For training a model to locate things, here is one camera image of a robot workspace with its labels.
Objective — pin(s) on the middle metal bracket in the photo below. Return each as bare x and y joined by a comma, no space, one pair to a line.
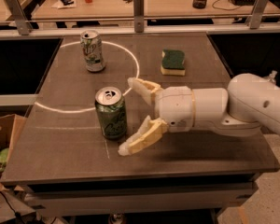
138,15

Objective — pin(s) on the clear plastic bottle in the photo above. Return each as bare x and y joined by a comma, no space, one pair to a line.
271,77

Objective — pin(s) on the green soda can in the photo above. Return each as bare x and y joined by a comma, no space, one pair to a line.
111,112

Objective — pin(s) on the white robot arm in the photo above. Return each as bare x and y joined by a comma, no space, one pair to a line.
248,103

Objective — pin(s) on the cardboard box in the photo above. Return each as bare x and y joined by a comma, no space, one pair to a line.
10,131

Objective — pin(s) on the right metal bracket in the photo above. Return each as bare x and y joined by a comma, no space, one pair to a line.
254,19

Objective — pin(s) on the metal bracket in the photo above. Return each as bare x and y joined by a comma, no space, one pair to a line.
254,19
23,26
138,15

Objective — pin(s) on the can under table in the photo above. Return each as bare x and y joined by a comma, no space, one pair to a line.
117,219

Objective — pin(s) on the black mesh cup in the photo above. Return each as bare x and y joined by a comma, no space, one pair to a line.
200,4

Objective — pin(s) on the white 7up can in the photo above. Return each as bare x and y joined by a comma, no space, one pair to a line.
91,44

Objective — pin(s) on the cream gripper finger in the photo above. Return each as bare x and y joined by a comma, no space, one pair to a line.
148,90
150,132

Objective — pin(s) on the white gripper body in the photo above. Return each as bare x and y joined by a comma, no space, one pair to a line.
174,108

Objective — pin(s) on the left metal bracket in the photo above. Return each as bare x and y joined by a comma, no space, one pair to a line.
23,26

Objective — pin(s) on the green and yellow sponge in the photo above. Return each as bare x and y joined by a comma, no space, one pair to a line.
172,63

